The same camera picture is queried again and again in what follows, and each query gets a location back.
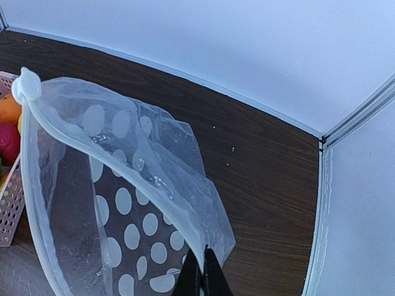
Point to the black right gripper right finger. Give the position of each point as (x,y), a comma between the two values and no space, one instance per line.
(214,281)

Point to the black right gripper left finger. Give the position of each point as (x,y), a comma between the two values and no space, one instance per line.
(189,280)

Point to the clear dotted zip bag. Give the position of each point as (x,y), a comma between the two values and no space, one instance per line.
(115,190)

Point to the red toy apple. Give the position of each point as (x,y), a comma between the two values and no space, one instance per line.
(10,144)

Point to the pink plastic basket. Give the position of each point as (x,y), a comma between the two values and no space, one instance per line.
(12,194)

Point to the orange toy fruit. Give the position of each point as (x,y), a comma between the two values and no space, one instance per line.
(10,110)

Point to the right aluminium frame post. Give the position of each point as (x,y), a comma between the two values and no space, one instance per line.
(372,106)

